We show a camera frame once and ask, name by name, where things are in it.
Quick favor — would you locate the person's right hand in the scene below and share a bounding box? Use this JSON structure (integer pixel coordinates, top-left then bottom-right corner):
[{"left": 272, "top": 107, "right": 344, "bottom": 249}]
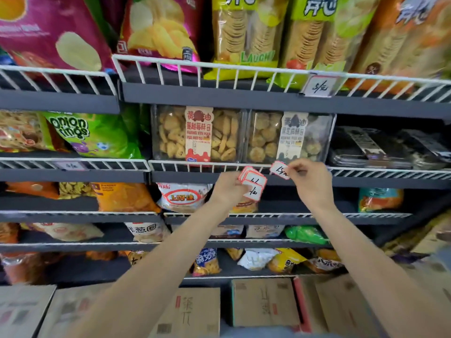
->
[{"left": 285, "top": 158, "right": 336, "bottom": 213}]

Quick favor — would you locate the person's left hand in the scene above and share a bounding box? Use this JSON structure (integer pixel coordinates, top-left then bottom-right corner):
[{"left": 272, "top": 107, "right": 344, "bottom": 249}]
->
[{"left": 210, "top": 170, "right": 252, "bottom": 211}]

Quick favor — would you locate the stack of red-bordered price tags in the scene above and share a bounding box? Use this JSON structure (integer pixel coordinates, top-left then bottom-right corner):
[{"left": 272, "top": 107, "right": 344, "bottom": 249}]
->
[{"left": 238, "top": 166, "right": 268, "bottom": 202}]

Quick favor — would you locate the single red-bordered white label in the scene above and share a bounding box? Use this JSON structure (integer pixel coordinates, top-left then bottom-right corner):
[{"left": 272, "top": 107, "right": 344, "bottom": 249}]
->
[
  {"left": 303, "top": 75, "right": 338, "bottom": 98},
  {"left": 54, "top": 161, "right": 87, "bottom": 171},
  {"left": 269, "top": 161, "right": 292, "bottom": 181}
]

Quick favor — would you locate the person's right forearm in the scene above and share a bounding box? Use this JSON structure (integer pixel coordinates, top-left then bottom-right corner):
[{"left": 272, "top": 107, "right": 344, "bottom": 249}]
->
[{"left": 310, "top": 202, "right": 451, "bottom": 338}]

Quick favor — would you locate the person's left forearm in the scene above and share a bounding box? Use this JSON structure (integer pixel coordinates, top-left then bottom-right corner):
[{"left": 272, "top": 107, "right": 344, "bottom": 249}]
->
[{"left": 65, "top": 199, "right": 235, "bottom": 338}]

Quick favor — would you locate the clear plastic label holder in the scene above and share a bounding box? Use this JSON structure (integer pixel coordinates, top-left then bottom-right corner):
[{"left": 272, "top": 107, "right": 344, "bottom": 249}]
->
[
  {"left": 299, "top": 72, "right": 341, "bottom": 99},
  {"left": 52, "top": 159, "right": 89, "bottom": 172}
]

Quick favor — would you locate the tan printed snack bag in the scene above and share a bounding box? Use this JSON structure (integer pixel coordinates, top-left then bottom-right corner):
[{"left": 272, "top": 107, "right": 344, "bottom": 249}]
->
[{"left": 231, "top": 199, "right": 258, "bottom": 214}]

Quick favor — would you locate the clear puff snack tub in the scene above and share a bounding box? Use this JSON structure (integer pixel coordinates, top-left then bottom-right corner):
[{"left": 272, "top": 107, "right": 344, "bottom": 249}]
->
[
  {"left": 151, "top": 104, "right": 247, "bottom": 164},
  {"left": 246, "top": 110, "right": 336, "bottom": 164}
]

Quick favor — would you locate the dark plastic snack tray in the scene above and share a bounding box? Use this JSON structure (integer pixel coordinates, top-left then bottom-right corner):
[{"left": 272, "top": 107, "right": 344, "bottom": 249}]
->
[
  {"left": 329, "top": 125, "right": 413, "bottom": 169},
  {"left": 394, "top": 128, "right": 451, "bottom": 170}
]

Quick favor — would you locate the orange green snack bag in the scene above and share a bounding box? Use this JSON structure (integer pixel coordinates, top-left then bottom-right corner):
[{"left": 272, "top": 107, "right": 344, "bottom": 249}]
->
[{"left": 358, "top": 187, "right": 405, "bottom": 213}]

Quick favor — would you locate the white plain snack bag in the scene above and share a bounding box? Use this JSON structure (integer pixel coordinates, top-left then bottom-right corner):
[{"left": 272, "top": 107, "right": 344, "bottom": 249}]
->
[{"left": 237, "top": 248, "right": 280, "bottom": 271}]

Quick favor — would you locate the orange white-print snack bag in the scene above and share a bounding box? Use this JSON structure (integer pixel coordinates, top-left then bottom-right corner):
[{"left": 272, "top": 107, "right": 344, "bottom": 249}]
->
[{"left": 304, "top": 249, "right": 345, "bottom": 274}]

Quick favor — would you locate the white brown-print snack bag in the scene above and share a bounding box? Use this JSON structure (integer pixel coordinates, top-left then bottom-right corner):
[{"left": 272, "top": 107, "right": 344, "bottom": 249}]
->
[{"left": 124, "top": 222, "right": 172, "bottom": 244}]

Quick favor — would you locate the brown gold snack bag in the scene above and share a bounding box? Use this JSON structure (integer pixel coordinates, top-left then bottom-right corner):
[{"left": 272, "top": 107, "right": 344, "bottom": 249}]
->
[{"left": 125, "top": 250, "right": 149, "bottom": 267}]

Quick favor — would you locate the green white-print snack bag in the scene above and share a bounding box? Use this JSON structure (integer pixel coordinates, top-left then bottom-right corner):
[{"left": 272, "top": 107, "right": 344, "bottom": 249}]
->
[
  {"left": 40, "top": 110, "right": 143, "bottom": 160},
  {"left": 121, "top": 103, "right": 153, "bottom": 138}
]

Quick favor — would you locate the brown green-edged cardboard box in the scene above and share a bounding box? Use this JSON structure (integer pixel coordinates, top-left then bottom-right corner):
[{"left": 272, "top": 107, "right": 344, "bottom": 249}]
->
[{"left": 231, "top": 277, "right": 301, "bottom": 328}]

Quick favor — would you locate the brown red-edged cardboard box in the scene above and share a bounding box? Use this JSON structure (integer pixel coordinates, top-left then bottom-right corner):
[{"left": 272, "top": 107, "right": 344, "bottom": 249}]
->
[{"left": 292, "top": 276, "right": 330, "bottom": 333}]

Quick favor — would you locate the yellow-green cracker pack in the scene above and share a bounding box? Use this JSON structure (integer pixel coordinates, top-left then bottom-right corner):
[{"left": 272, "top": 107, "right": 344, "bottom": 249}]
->
[{"left": 269, "top": 0, "right": 381, "bottom": 90}]

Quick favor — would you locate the yellow nut snack bag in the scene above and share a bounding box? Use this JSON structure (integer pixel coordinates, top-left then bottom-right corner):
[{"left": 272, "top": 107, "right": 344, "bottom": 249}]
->
[{"left": 58, "top": 182, "right": 96, "bottom": 200}]

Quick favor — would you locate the yellow cracker pack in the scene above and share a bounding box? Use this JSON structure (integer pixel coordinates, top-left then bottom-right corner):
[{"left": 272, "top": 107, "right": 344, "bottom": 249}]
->
[{"left": 203, "top": 0, "right": 289, "bottom": 81}]

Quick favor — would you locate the orange cracker pack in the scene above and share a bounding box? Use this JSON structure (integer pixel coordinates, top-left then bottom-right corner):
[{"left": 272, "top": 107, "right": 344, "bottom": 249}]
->
[{"left": 347, "top": 0, "right": 451, "bottom": 94}]

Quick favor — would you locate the white fluffy snack bag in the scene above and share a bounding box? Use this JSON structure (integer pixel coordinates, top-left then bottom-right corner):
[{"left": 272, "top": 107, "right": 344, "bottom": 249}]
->
[{"left": 21, "top": 223, "right": 105, "bottom": 243}]

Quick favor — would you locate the dark magenta chip bag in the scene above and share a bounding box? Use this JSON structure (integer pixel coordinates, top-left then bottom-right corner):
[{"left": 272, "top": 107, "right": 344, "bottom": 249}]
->
[{"left": 118, "top": 0, "right": 205, "bottom": 74}]

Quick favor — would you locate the small orange snack bag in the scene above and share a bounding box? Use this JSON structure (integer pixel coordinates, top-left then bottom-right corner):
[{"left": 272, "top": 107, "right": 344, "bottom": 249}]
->
[{"left": 5, "top": 182, "right": 60, "bottom": 200}]

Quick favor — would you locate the orange yellow snack bag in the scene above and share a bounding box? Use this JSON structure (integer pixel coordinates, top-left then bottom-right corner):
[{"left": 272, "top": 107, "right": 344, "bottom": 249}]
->
[{"left": 0, "top": 110, "right": 54, "bottom": 152}]

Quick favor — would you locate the green chip bag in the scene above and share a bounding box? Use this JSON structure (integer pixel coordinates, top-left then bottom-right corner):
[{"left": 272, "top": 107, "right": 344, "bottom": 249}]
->
[{"left": 83, "top": 0, "right": 120, "bottom": 50}]

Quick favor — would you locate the orange clear snack bag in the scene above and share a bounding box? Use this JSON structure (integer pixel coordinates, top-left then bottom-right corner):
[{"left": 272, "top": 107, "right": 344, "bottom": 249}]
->
[{"left": 0, "top": 252, "right": 45, "bottom": 285}]

